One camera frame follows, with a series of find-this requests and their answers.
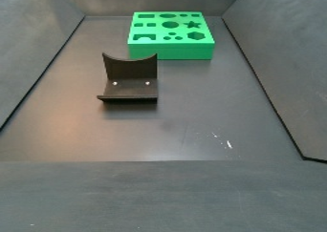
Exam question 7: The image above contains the green shape sorter block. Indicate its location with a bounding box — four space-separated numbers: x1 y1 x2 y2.
127 11 214 60

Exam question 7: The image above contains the black curved holder bracket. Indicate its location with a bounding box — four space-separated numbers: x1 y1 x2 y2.
96 53 158 102

